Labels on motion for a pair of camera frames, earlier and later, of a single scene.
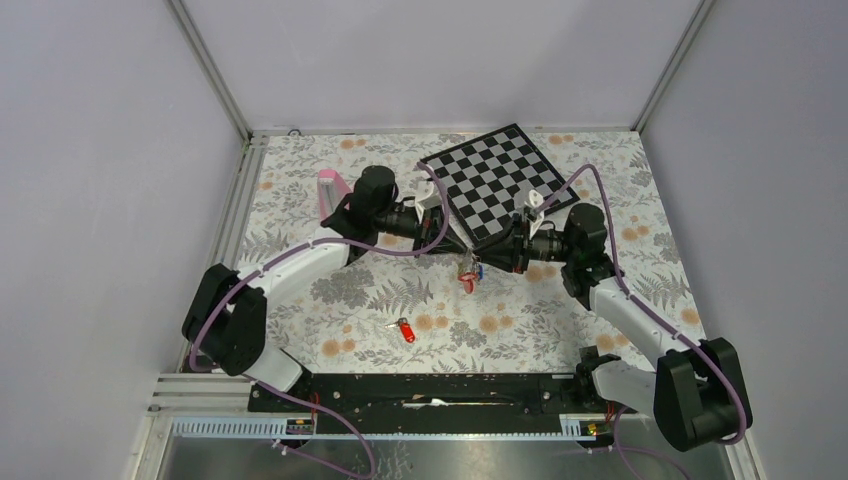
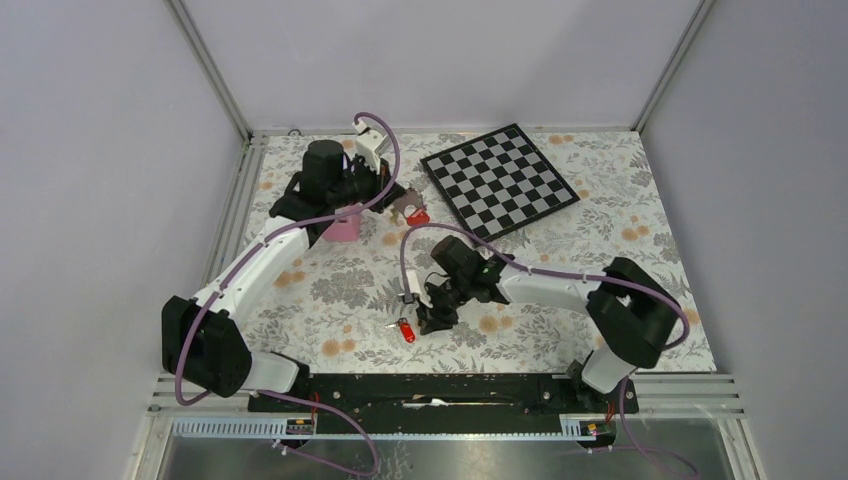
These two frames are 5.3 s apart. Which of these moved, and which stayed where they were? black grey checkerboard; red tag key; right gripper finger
Moved: right gripper finger
Stayed: black grey checkerboard; red tag key
